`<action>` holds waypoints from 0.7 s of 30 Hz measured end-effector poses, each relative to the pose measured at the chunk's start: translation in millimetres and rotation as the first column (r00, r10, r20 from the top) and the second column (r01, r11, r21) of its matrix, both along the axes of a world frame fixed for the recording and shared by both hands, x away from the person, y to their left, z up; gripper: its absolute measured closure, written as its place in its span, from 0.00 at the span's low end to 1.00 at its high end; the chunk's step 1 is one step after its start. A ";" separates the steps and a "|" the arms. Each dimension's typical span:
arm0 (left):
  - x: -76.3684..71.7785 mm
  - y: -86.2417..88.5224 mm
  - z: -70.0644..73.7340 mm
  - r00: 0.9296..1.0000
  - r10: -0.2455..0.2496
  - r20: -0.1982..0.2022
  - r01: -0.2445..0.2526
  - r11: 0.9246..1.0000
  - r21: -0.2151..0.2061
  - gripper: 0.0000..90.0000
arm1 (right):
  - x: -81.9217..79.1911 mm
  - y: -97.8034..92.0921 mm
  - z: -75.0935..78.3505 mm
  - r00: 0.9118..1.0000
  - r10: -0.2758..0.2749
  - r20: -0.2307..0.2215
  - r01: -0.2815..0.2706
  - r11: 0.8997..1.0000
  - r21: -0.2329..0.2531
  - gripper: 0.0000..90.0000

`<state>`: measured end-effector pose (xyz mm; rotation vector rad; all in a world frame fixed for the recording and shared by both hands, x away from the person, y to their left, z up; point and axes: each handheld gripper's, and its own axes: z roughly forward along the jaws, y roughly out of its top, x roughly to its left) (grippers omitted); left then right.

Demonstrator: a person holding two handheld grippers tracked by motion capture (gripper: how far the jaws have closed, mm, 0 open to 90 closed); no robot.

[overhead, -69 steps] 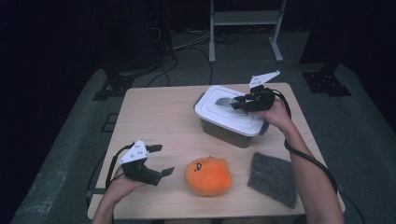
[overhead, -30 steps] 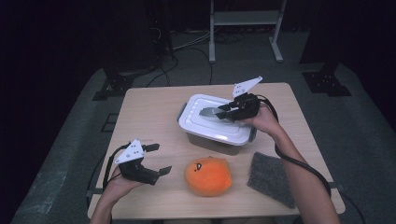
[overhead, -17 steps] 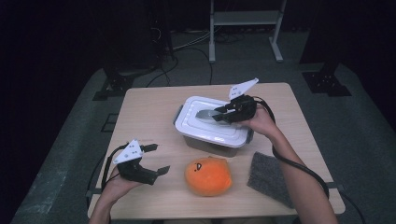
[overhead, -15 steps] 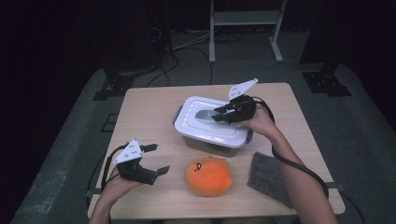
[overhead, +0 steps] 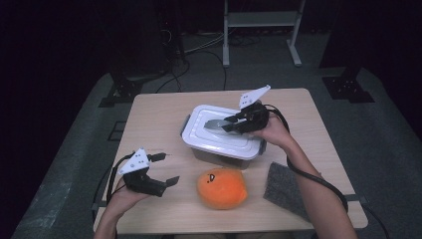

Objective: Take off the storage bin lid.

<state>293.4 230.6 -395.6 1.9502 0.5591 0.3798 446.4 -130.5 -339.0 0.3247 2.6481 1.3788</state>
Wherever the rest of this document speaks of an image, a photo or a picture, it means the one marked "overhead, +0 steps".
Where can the black stand base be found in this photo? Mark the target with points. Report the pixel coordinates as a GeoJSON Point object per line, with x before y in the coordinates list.
{"type": "Point", "coordinates": [124, 89]}
{"type": "Point", "coordinates": [346, 88]}

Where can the grey cloth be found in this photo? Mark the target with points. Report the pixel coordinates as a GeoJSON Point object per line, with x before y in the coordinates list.
{"type": "Point", "coordinates": [282, 189]}

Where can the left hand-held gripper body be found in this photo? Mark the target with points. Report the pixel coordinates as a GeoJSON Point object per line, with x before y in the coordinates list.
{"type": "Point", "coordinates": [142, 184]}

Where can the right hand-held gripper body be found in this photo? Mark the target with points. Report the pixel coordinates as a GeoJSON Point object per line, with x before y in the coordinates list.
{"type": "Point", "coordinates": [255, 116]}

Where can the person's left hand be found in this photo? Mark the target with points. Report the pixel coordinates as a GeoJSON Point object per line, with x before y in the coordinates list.
{"type": "Point", "coordinates": [121, 199]}

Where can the orange plush toy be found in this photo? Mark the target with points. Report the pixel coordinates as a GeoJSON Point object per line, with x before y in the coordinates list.
{"type": "Point", "coordinates": [222, 191]}

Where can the person's right hand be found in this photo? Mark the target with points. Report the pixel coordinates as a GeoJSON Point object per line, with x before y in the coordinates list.
{"type": "Point", "coordinates": [275, 132]}

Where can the black table edge bracket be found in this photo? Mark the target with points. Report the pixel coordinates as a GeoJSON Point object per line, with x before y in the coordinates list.
{"type": "Point", "coordinates": [357, 198]}
{"type": "Point", "coordinates": [98, 205]}

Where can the white metal stand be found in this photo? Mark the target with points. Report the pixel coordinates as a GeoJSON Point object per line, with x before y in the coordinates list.
{"type": "Point", "coordinates": [262, 19]}

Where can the white box lid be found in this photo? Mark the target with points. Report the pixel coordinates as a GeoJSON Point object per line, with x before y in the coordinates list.
{"type": "Point", "coordinates": [205, 139]}

